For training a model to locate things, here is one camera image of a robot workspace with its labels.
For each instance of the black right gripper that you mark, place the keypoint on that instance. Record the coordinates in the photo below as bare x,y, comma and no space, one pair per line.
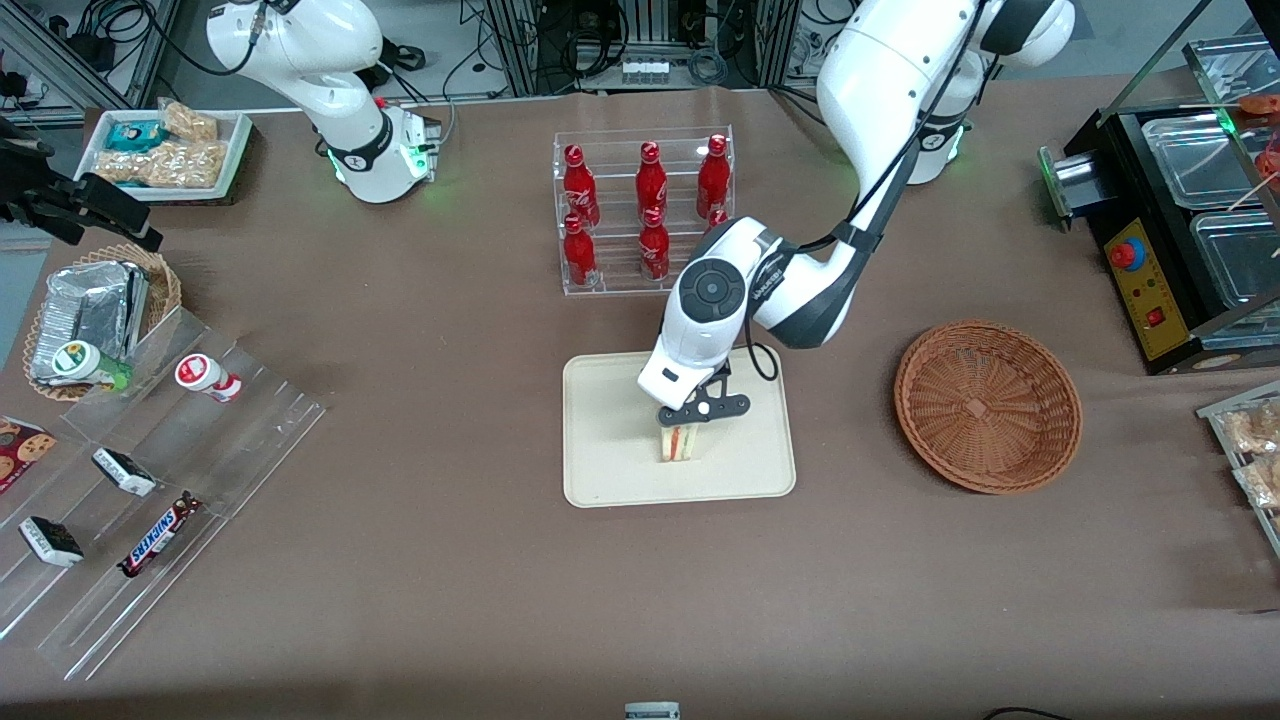
40,196

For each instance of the triangular sandwich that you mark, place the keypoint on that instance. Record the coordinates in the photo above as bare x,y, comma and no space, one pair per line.
679,444

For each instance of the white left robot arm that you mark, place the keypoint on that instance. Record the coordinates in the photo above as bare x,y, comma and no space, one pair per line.
880,70

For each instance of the small wicker basket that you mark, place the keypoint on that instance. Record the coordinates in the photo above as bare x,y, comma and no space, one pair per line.
165,285

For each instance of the beige rectangular serving tray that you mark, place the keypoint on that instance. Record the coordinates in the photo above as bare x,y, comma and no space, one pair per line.
610,440

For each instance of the white rectangular snack tray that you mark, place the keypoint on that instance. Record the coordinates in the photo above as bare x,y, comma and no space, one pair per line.
235,150

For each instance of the round brown wicker basket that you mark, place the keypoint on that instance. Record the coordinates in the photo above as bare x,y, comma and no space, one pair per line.
985,405

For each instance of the grey tray with snacks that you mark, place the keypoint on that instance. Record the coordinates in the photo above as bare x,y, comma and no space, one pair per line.
1215,420

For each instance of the steel tray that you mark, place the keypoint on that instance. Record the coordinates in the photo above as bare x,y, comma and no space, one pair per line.
1215,65

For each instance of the clear rice cracker pack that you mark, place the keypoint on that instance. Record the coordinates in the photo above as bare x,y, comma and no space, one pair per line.
180,165
190,122

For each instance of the silver foil packet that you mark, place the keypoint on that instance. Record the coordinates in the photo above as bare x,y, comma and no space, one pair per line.
85,305
137,300

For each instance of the teal snack box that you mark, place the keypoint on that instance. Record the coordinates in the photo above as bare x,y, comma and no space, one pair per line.
135,135

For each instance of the white bottle with green lid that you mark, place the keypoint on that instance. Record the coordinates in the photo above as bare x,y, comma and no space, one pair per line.
85,362

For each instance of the red cola bottle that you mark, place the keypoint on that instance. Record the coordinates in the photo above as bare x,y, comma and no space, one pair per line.
713,180
716,216
654,250
580,190
651,185
579,255

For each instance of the white bottle with red lid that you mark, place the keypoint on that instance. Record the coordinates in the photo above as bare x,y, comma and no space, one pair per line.
205,376

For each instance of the clear acrylic stepped shelf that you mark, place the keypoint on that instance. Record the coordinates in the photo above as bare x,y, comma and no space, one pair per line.
220,450

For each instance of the small black white snack pack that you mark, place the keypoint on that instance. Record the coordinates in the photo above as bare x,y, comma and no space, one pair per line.
50,541
125,472

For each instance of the red cookie pack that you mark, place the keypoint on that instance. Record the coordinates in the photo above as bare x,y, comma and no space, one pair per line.
20,450

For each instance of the clear acrylic bottle rack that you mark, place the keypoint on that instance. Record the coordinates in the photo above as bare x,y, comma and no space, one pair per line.
610,150

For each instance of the grey white device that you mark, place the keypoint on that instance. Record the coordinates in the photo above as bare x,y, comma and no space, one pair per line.
652,711

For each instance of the snickers chocolate bar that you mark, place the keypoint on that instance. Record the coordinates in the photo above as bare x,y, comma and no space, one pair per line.
160,535

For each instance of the white power strip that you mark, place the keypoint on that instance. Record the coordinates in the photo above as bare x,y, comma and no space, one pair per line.
645,72

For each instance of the red emergency stop button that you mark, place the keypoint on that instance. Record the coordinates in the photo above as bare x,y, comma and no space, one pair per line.
1125,255

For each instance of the black food warmer machine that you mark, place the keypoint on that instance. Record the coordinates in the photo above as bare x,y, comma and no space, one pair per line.
1150,290

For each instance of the steel food pan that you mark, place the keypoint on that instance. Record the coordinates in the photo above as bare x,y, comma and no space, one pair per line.
1195,160
1240,265

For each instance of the clear crispy snack pack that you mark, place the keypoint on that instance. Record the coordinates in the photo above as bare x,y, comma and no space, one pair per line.
1255,428
1262,482

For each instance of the aluminium frame stand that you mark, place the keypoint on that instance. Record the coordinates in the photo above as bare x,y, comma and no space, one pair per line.
40,45

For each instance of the aluminium frame rack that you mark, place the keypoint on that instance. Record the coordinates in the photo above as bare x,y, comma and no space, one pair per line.
520,40

